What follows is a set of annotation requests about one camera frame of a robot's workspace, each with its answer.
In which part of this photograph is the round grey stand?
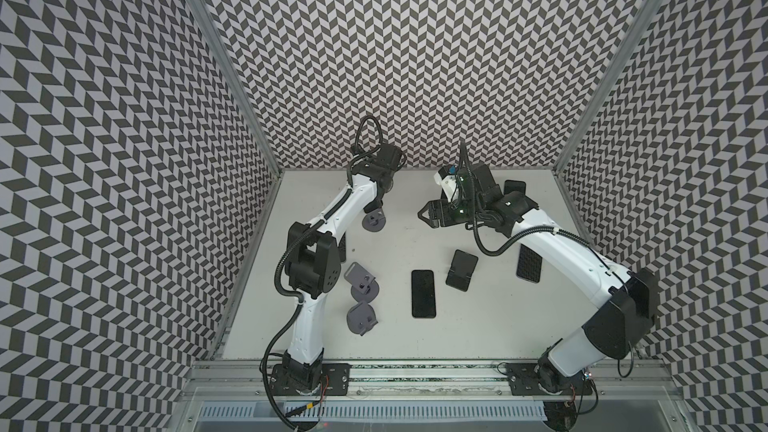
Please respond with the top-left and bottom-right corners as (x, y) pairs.
(346, 302), (378, 336)
(344, 262), (380, 303)
(362, 208), (386, 233)

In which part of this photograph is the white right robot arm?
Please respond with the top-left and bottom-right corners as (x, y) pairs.
(418, 164), (659, 395)

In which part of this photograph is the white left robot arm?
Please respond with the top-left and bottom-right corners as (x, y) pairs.
(265, 143), (405, 393)

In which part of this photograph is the dark phone on block stand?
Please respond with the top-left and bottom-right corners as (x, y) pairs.
(504, 179), (527, 195)

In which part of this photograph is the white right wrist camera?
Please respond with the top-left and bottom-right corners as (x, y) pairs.
(434, 164), (464, 203)

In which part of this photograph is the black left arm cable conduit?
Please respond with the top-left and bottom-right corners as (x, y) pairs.
(260, 115), (385, 432)

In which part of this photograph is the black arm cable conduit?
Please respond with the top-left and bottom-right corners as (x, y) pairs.
(457, 140), (613, 271)
(260, 115), (385, 432)

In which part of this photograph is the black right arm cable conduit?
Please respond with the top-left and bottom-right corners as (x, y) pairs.
(457, 140), (613, 271)

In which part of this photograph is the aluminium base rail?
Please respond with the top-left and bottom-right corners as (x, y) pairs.
(185, 359), (679, 403)

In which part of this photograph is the white slotted cable duct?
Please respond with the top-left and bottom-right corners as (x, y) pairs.
(198, 401), (546, 423)

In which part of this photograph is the aluminium corner post right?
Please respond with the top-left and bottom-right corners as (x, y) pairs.
(553, 0), (665, 177)

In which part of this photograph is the aluminium corner post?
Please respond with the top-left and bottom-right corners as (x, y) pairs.
(553, 0), (665, 177)
(185, 0), (282, 176)

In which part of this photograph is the aluminium corner post left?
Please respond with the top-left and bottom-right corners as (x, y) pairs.
(185, 0), (282, 176)

